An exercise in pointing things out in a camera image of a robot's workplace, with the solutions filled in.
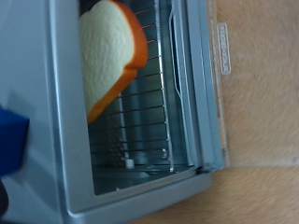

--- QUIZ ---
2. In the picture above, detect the white bread slice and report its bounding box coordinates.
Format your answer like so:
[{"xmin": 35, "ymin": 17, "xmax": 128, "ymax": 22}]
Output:
[{"xmin": 78, "ymin": 0, "xmax": 150, "ymax": 125}]

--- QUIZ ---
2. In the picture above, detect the silver toaster oven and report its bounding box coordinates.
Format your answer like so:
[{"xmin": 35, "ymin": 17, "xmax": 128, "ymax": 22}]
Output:
[{"xmin": 0, "ymin": 0, "xmax": 225, "ymax": 224}]

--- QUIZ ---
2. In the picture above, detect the wire oven rack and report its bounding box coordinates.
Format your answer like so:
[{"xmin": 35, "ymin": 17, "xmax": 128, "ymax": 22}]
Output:
[{"xmin": 88, "ymin": 0, "xmax": 175, "ymax": 173}]

